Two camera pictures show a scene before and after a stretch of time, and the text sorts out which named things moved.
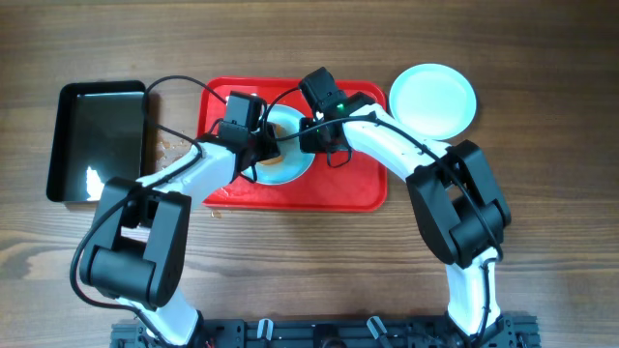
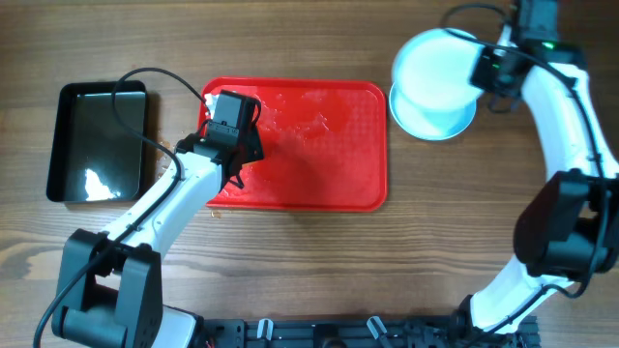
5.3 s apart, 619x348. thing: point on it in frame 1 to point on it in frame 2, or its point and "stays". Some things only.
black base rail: (514, 331) stays
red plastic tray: (349, 180) stays
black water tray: (99, 134) stays
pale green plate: (295, 164) to (432, 70)
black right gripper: (308, 143) to (479, 75)
